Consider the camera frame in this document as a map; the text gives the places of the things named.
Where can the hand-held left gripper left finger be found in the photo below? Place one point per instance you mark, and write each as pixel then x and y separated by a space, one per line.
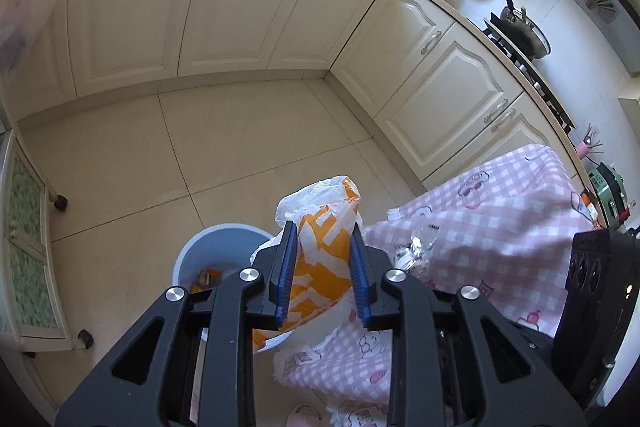
pixel 286 272

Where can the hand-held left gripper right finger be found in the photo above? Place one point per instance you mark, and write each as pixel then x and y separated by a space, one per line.
pixel 359 277

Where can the orange and white plastic bag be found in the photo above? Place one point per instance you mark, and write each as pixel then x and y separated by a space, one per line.
pixel 320 257

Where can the clear plastic wrapper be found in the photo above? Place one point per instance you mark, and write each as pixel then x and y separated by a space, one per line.
pixel 415 252

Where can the blue plastic bucket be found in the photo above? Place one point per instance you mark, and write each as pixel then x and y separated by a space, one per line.
pixel 210 247

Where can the green electric cooker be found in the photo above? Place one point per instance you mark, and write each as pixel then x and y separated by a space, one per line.
pixel 607 187

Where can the pink checkered tablecloth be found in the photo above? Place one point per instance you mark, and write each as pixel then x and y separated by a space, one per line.
pixel 500 217

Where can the pink utensil holder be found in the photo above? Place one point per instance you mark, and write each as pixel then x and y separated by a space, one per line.
pixel 582 150

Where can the black gas stove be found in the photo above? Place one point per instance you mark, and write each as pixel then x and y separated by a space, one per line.
pixel 535 77

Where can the white wheeled cart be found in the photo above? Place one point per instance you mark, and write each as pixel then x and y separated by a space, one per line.
pixel 30 257

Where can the cream lower cabinets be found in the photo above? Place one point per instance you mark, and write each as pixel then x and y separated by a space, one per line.
pixel 250 7

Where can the black wok with lid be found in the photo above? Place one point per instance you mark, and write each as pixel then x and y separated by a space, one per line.
pixel 522 32

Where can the white hanging plastic bag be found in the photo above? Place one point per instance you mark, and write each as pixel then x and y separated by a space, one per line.
pixel 30 7

